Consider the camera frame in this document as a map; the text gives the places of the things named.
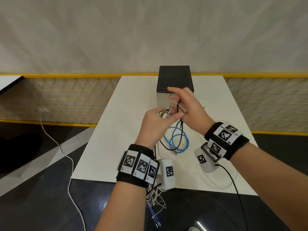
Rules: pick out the person's right hand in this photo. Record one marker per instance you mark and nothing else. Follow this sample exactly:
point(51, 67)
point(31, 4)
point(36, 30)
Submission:
point(195, 115)

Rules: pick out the person's left hand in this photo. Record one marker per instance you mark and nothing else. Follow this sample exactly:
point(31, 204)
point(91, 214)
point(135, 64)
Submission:
point(151, 129)

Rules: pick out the black-topped grey drawer box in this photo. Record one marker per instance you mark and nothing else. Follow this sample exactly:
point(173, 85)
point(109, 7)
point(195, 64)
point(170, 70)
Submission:
point(174, 76)

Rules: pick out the person's right forearm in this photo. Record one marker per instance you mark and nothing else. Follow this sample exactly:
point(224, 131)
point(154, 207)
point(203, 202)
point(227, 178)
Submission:
point(272, 180)

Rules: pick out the black wristband with markers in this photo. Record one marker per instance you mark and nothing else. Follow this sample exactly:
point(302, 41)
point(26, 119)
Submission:
point(125, 179)
point(240, 141)

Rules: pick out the yellow mesh fence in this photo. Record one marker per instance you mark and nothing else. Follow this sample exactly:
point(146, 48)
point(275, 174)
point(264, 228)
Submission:
point(72, 101)

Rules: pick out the white shoe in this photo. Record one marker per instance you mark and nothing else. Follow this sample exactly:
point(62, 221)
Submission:
point(193, 229)

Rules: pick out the white side table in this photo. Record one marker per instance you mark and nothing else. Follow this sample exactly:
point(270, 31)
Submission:
point(8, 81)

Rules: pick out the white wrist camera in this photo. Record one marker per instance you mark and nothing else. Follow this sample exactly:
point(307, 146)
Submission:
point(167, 182)
point(208, 167)

